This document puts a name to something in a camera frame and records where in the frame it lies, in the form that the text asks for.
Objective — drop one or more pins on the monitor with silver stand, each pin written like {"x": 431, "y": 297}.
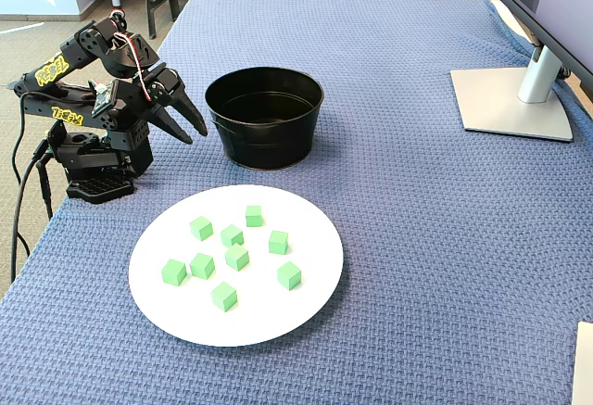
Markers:
{"x": 509, "y": 108}

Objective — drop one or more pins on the white round plate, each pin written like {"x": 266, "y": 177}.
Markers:
{"x": 259, "y": 312}

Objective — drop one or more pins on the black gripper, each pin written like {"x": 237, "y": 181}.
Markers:
{"x": 155, "y": 99}

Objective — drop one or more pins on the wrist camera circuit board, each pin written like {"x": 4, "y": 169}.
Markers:
{"x": 103, "y": 97}

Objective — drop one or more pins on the blue woven tablecloth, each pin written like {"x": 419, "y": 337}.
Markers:
{"x": 417, "y": 238}

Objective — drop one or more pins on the black metal bucket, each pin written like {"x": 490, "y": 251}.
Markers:
{"x": 268, "y": 145}

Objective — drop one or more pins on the green cube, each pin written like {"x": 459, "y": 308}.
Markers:
{"x": 200, "y": 228}
{"x": 173, "y": 272}
{"x": 253, "y": 215}
{"x": 231, "y": 235}
{"x": 202, "y": 266}
{"x": 278, "y": 242}
{"x": 289, "y": 275}
{"x": 236, "y": 257}
{"x": 224, "y": 296}

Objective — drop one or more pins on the white flat board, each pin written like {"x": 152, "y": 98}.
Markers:
{"x": 584, "y": 363}

